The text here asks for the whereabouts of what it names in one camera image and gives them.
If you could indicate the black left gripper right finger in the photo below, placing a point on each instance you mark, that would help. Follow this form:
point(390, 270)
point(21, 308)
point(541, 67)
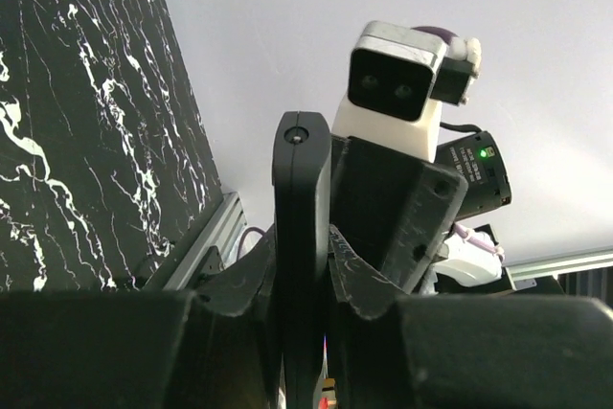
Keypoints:
point(389, 349)

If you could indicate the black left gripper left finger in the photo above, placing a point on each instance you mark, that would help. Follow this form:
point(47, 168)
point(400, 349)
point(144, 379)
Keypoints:
point(203, 348)

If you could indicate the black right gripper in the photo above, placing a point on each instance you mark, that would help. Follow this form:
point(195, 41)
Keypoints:
point(394, 210)

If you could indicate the black remote control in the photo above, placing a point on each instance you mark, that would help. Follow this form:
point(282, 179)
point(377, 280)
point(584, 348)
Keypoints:
point(301, 181)

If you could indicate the aluminium front rail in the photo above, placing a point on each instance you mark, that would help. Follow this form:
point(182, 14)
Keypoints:
point(206, 249)

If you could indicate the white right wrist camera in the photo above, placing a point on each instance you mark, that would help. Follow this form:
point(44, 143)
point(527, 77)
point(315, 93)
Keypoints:
point(399, 79)

